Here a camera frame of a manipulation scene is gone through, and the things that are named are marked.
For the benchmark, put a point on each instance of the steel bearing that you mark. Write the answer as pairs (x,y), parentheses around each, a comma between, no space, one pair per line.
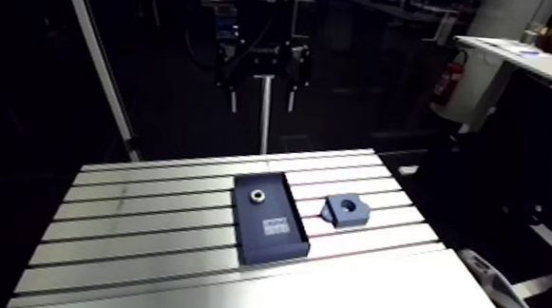
(258,196)

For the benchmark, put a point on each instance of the grey upright post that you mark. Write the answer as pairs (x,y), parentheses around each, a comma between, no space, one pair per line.
(264,114)

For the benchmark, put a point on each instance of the red fire extinguisher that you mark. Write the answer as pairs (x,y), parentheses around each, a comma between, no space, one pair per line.
(449,79)

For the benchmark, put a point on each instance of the dark blue-grey housing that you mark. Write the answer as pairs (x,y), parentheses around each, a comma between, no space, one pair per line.
(347,210)

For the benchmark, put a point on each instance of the white slanted post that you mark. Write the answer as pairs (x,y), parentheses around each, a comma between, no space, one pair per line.
(99,59)

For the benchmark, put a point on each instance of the white desk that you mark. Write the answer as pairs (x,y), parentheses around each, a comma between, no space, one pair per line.
(534,65)

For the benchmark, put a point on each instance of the white round pillar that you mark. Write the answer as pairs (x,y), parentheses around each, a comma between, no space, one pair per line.
(495,54)

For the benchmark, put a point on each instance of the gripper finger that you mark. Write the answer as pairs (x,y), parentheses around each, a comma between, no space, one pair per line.
(299,69)
(224,68)

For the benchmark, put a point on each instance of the dark blue-grey tray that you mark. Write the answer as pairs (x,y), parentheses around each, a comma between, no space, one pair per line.
(269,219)

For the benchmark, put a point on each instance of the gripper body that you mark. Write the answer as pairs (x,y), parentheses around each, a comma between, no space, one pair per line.
(263,57)

